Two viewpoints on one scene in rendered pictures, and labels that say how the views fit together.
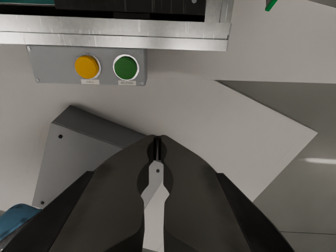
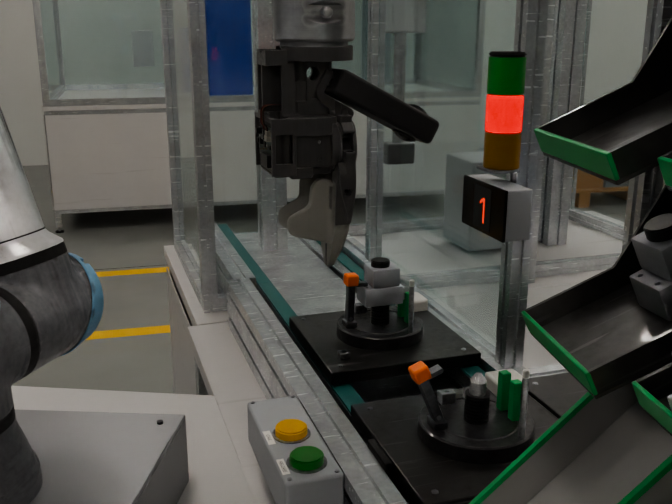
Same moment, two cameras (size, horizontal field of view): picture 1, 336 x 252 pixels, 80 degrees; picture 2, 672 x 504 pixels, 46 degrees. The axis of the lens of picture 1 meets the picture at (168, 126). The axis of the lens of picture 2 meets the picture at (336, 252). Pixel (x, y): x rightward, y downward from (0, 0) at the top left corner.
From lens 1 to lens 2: 79 cm
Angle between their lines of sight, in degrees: 86
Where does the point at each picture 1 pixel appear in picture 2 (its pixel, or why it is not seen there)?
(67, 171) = (77, 435)
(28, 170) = not seen: hidden behind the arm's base
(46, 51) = (296, 406)
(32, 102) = not seen: hidden behind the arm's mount
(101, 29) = (347, 439)
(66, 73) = (273, 420)
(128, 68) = (309, 455)
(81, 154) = (123, 443)
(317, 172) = not seen: outside the picture
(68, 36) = (323, 418)
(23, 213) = (94, 320)
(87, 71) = (287, 426)
